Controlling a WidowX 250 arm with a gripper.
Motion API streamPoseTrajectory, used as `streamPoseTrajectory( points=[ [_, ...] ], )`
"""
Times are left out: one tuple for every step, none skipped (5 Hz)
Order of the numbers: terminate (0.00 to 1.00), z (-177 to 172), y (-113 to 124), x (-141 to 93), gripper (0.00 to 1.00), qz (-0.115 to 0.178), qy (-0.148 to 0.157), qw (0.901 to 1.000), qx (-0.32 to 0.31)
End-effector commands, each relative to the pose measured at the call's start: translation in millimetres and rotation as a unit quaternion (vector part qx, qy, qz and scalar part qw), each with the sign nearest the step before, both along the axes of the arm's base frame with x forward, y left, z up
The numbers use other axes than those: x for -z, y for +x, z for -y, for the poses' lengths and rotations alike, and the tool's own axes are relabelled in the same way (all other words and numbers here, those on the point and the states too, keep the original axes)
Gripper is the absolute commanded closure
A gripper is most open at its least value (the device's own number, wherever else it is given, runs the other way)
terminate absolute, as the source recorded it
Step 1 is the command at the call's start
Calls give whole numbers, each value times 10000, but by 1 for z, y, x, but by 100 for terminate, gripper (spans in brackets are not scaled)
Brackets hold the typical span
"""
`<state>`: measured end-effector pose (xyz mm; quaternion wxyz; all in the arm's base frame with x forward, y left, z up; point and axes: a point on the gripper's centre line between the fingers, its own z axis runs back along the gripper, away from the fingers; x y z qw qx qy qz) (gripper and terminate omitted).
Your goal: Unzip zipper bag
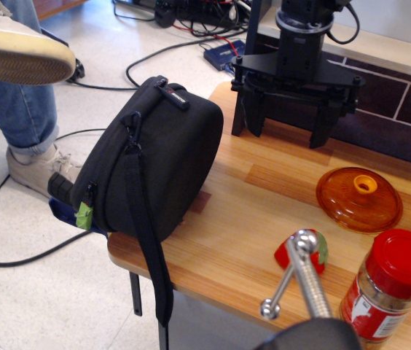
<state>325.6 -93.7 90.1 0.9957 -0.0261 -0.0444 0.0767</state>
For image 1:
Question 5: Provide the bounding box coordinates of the amber glass pot lid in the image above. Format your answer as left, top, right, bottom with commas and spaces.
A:
316, 167, 403, 233

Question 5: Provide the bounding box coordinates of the red toy strawberry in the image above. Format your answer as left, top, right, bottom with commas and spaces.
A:
274, 229, 329, 276

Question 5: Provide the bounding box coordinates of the metal clamp screw handle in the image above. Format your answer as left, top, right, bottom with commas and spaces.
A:
260, 229, 333, 321

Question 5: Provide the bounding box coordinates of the beige sneaker on floor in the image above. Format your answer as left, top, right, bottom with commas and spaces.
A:
7, 144, 82, 198

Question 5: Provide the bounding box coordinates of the black bag shoulder strap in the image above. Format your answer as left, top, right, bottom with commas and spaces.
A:
122, 144, 174, 327

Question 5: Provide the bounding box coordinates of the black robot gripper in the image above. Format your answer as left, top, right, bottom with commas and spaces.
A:
232, 31, 365, 149

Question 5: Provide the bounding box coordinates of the blue jeans leg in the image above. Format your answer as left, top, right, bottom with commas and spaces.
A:
0, 1, 58, 156

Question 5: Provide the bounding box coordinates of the black zipper camera bag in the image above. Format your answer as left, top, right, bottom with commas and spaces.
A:
71, 76, 224, 241

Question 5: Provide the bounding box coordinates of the black power adapter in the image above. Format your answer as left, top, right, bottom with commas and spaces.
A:
154, 1, 176, 28

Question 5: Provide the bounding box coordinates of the blue bar clamp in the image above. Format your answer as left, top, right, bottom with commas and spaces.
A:
47, 172, 109, 238

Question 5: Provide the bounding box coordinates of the red lid spice jar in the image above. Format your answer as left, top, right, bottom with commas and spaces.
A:
339, 229, 411, 349

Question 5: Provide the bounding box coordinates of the tangled cables bundle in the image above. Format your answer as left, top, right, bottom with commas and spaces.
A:
112, 0, 254, 39

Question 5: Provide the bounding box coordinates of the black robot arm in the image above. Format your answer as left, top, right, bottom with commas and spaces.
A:
232, 1, 365, 149

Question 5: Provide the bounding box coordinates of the raised beige sneaker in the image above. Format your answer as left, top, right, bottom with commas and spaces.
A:
0, 2, 76, 85

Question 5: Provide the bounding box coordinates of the blue electronics box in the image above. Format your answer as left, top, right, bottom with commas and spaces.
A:
203, 39, 246, 71

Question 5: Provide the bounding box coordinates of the green taped zipper pull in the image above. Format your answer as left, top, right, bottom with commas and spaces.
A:
75, 202, 93, 230

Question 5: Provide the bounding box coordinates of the black table leg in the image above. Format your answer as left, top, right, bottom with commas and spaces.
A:
129, 272, 143, 316

